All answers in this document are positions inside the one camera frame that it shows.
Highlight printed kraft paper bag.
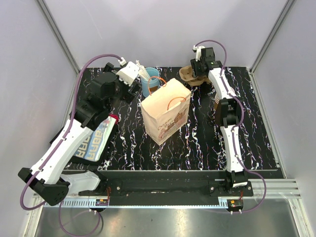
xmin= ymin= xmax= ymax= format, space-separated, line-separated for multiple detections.
xmin=140 ymin=78 xmax=191 ymax=145

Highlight black marble pattern mat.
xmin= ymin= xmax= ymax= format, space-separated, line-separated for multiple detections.
xmin=63 ymin=66 xmax=279 ymax=171

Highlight red fabric item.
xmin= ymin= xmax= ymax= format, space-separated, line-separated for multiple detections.
xmin=109 ymin=114 xmax=119 ymax=124

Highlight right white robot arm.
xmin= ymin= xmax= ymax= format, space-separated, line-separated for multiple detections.
xmin=191 ymin=46 xmax=248 ymax=196

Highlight blue cylindrical stirrer holder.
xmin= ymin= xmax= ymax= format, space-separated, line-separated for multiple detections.
xmin=141 ymin=67 xmax=160 ymax=98

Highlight pulp cup carrier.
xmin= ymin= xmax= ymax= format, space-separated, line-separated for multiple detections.
xmin=179 ymin=66 xmax=211 ymax=87

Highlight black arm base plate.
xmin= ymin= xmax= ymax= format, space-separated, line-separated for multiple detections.
xmin=79 ymin=170 xmax=253 ymax=197

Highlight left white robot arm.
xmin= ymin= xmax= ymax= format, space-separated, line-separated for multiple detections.
xmin=18 ymin=62 xmax=141 ymax=206

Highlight stacked paper coffee cups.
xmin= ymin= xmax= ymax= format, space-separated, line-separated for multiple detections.
xmin=214 ymin=93 xmax=221 ymax=110

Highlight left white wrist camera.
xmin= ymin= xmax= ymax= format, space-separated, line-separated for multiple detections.
xmin=116 ymin=61 xmax=140 ymax=86

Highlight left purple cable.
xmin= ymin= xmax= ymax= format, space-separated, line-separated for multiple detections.
xmin=20 ymin=53 xmax=124 ymax=237

